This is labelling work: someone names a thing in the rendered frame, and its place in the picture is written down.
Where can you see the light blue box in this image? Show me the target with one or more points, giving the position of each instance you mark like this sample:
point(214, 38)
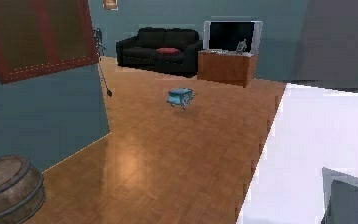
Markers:
point(180, 96)

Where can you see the red cushion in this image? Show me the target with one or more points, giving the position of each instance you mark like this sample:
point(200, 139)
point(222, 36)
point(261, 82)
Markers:
point(167, 51)

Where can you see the brown wooden television cabinet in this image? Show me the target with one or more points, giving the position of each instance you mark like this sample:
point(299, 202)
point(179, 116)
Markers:
point(225, 68)

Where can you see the black sofa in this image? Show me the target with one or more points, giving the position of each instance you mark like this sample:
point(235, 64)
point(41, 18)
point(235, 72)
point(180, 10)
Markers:
point(153, 50)

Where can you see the grey statuette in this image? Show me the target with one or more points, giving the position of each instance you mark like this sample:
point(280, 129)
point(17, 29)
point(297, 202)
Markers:
point(241, 46)

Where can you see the black floor lamp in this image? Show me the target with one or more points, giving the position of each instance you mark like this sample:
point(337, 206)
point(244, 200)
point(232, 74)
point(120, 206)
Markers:
point(102, 63)

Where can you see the silver framed television set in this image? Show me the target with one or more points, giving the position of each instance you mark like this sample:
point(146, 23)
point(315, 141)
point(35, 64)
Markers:
point(232, 35)

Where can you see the small gold framed picture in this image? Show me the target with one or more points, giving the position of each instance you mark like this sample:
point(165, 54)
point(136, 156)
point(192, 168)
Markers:
point(110, 4)

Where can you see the brown wooden barrel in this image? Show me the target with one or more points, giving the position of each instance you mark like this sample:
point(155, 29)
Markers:
point(10, 191)

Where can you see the grey cabinet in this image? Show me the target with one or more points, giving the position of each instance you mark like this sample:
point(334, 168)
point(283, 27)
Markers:
point(348, 200)

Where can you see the red framed brown wall picture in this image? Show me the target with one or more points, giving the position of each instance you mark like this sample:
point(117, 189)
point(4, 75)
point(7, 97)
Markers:
point(37, 36)

